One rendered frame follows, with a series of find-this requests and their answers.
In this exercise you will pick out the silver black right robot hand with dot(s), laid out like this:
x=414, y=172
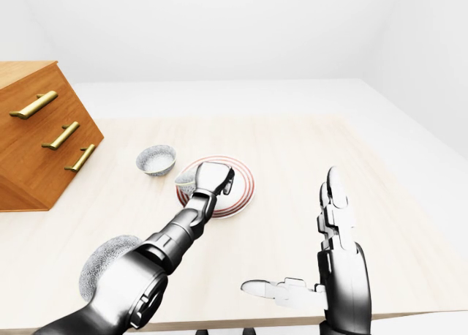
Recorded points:
x=343, y=273

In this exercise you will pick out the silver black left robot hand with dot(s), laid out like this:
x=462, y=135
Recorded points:
x=212, y=177

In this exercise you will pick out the grey patterned bowl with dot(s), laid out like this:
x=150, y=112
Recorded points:
x=155, y=162
x=185, y=183
x=96, y=262

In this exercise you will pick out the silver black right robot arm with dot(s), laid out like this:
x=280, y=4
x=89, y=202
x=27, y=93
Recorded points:
x=343, y=329

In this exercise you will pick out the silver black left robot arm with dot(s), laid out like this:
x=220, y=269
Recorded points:
x=146, y=273

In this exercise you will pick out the white plate with red rings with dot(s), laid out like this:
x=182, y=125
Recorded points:
x=241, y=188

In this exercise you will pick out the small dark shape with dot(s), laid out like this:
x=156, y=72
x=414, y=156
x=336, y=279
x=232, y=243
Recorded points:
x=249, y=331
x=202, y=332

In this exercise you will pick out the wooden drawer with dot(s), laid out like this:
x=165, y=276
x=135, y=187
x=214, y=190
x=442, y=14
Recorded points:
x=40, y=177
x=40, y=86
x=29, y=145

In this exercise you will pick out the wooden cabinet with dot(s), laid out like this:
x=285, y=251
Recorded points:
x=25, y=188

